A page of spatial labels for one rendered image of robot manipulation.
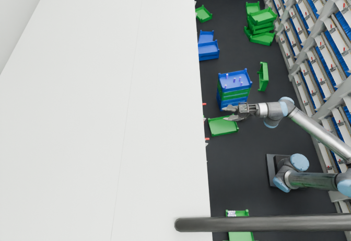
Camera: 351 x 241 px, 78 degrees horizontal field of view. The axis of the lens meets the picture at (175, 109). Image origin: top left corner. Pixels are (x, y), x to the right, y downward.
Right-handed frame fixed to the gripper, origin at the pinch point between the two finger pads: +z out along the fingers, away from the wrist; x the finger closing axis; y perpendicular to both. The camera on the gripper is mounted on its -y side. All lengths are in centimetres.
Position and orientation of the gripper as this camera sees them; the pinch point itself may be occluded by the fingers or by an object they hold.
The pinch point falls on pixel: (224, 114)
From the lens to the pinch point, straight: 140.6
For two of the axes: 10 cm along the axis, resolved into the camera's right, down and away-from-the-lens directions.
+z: -9.9, 0.7, 1.2
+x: 0.0, 8.6, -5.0
